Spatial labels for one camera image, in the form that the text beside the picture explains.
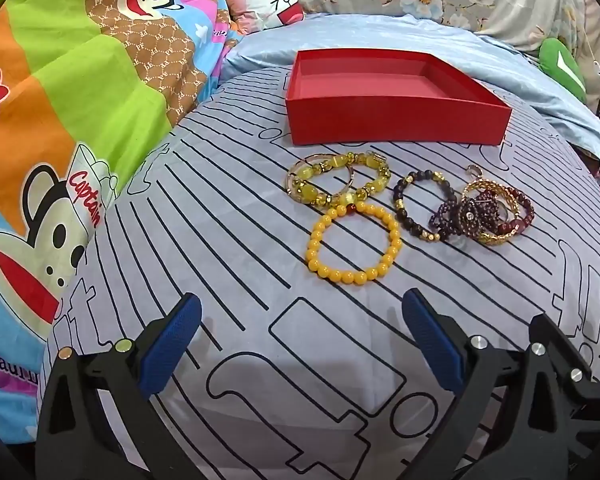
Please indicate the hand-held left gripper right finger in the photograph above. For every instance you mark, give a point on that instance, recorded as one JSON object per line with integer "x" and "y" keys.
{"x": 432, "y": 340}

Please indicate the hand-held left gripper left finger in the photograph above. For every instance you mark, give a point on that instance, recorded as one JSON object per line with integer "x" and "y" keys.
{"x": 172, "y": 340}

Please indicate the gold hoop earring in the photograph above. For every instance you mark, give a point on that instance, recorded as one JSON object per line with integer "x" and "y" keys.
{"x": 472, "y": 169}

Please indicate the thin gold bangle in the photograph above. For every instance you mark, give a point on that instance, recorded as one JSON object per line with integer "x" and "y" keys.
{"x": 291, "y": 180}

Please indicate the red cardboard box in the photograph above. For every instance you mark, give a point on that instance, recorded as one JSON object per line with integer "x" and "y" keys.
{"x": 395, "y": 120}

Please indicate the grey line-printed bed sheet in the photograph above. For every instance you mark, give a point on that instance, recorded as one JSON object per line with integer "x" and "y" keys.
{"x": 220, "y": 240}

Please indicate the green plush cushion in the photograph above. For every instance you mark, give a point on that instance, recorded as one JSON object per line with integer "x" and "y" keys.
{"x": 562, "y": 67}

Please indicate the light blue blanket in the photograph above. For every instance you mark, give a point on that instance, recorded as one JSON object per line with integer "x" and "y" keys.
{"x": 530, "y": 75}

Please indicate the cartoon monkey printed blanket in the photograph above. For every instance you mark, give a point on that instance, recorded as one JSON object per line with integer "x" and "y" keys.
{"x": 80, "y": 110}

